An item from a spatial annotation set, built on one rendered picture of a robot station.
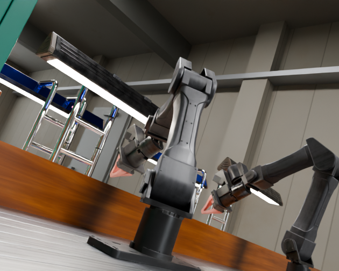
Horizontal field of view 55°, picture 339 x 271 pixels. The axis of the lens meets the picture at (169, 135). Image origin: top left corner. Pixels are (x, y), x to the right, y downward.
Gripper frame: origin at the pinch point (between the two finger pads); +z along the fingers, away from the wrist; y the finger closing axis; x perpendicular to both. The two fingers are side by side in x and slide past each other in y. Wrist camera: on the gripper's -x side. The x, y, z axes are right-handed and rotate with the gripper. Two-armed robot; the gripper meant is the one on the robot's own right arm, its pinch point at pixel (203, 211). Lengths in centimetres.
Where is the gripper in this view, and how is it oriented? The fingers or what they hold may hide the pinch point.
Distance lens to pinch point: 129.1
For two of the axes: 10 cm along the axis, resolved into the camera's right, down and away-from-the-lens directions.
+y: -6.2, -4.0, -6.7
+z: -7.6, 5.4, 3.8
